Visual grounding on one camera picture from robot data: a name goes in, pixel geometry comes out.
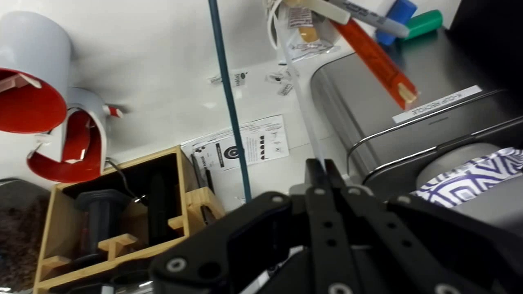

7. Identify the wooden pod organizer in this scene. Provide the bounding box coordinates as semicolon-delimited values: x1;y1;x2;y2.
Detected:
31;144;226;294

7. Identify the clear honey packet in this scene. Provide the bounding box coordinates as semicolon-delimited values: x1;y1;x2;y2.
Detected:
281;4;340;57

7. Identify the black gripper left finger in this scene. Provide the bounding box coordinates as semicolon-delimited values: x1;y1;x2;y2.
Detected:
149;159;350;294

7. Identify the white mug red interior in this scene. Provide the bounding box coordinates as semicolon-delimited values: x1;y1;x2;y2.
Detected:
0;10;75;136

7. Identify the dark power cable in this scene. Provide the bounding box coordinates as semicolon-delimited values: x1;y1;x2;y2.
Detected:
206;0;255;204

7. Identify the white flat stick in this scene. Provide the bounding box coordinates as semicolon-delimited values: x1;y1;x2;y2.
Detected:
0;72;44;95

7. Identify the black cylinder container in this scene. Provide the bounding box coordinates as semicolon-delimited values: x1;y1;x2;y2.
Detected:
72;186;133;258

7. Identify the white printed paper sheet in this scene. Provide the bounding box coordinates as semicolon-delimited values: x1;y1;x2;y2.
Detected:
182;113;293;175

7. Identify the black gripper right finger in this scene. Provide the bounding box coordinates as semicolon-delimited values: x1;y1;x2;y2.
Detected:
325;160;523;294

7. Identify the grey marker blue cap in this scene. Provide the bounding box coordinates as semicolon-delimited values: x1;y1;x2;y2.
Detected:
340;0;419;48

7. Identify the orange flat stick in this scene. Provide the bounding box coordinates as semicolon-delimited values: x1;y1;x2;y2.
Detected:
330;18;422;111

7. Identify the green capped marker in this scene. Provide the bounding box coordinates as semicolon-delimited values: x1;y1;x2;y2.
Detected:
404;8;445;41

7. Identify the stainless steel canister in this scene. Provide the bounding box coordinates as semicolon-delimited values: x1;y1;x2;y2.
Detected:
309;30;523;193

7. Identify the blue patterned white bowl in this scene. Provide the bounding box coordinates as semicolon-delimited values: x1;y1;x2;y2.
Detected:
410;146;523;209

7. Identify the black coffee machine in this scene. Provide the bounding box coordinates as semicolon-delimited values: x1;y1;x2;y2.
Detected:
445;0;523;88

